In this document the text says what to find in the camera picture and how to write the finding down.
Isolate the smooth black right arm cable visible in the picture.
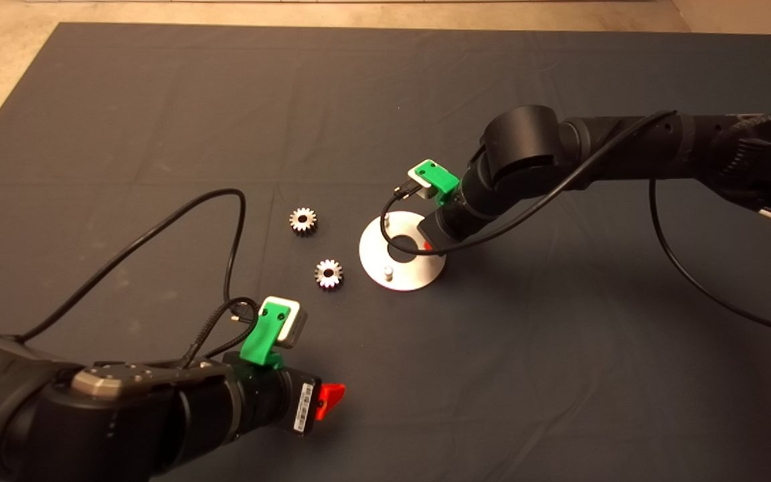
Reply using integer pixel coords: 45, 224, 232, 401
380, 110, 771, 340

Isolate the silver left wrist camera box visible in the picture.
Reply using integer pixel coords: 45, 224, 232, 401
262, 295, 309, 349

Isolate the round metal carrier plate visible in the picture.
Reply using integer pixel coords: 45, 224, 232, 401
359, 211, 446, 293

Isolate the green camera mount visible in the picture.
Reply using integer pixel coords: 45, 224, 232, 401
414, 161, 461, 205
240, 297, 292, 368

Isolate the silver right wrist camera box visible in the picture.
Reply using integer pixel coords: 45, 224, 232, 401
407, 159, 438, 199

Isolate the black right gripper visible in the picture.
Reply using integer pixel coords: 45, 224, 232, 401
418, 193, 488, 251

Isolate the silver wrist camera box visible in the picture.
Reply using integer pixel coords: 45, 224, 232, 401
262, 295, 309, 349
407, 159, 438, 199

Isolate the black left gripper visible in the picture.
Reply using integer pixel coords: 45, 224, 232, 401
234, 364, 347, 444

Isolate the dark grey table cloth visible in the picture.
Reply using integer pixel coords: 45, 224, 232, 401
0, 23, 771, 482

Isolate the green left camera mount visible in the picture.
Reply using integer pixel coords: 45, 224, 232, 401
240, 297, 292, 368

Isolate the small steel planetary gear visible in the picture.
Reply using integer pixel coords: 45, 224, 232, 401
314, 259, 344, 291
289, 207, 318, 236

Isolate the green right camera mount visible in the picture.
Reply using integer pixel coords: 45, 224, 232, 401
414, 161, 461, 205

